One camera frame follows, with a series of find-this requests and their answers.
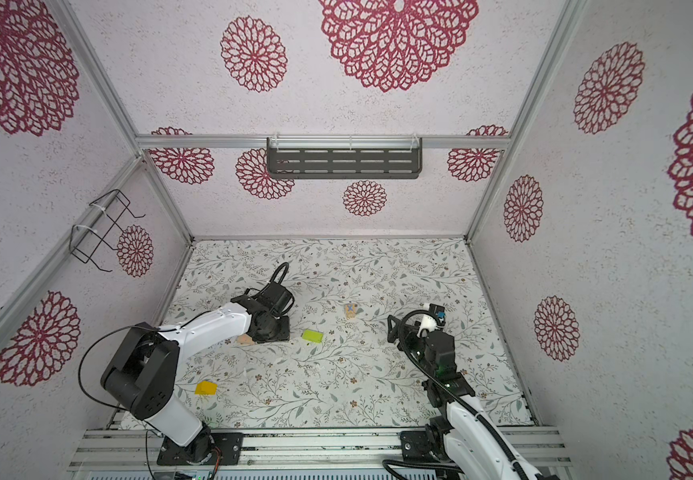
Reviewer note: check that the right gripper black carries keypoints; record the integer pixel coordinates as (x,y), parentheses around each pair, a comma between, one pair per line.
(413,333)

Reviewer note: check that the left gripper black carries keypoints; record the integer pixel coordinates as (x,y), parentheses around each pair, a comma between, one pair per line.
(284,333)

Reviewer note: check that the blue F letter cube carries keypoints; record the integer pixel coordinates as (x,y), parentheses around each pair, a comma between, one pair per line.
(350,310)

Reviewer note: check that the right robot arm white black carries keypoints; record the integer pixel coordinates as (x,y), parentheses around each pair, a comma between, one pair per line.
(461,442)

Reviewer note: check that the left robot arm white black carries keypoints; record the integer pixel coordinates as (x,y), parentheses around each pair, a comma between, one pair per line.
(142,374)

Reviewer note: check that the natural plain wood block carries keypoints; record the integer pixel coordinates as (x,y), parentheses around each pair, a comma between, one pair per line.
(245,340)

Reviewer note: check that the lime green wood block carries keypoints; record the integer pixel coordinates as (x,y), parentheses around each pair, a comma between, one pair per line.
(313,336)

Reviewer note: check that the yellow wood block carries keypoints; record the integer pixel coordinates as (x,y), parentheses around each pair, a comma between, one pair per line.
(206,388)

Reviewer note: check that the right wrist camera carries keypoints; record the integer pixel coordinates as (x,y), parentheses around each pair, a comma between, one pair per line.
(437,312)

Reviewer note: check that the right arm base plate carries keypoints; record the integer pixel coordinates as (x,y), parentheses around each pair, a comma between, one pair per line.
(420,446)

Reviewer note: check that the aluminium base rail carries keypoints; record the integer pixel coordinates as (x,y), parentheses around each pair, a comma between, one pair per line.
(135,450)

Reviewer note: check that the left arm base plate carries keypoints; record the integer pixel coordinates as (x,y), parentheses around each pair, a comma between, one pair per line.
(216,448)

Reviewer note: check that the grey metal wall shelf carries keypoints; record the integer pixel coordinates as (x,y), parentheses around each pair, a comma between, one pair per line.
(348,159)

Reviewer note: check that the black wire wall rack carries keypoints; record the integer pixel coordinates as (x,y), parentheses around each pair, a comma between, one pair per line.
(111,206)

